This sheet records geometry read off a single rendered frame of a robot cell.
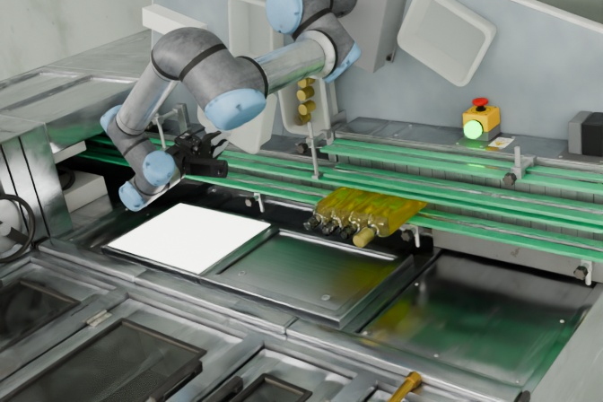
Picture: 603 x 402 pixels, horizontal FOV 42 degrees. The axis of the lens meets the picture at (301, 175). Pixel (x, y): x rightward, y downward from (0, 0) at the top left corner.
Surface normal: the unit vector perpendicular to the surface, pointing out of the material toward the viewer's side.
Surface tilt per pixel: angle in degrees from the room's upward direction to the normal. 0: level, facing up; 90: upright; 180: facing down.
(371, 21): 1
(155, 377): 90
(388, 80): 0
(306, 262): 90
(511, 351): 90
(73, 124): 90
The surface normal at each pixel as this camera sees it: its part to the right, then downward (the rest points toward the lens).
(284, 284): -0.15, -0.91
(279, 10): -0.68, 0.29
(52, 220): 0.78, 0.14
